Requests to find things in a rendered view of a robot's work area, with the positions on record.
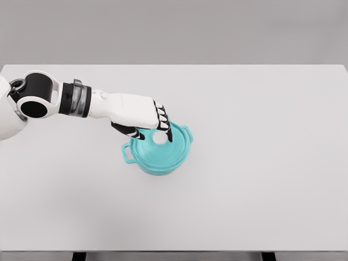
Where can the teal pot lid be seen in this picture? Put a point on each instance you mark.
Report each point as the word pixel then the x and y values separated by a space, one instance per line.
pixel 159 152

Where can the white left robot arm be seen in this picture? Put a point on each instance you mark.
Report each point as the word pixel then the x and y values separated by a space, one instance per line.
pixel 40 95

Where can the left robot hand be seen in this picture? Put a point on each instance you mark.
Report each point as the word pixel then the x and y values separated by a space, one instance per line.
pixel 136 110

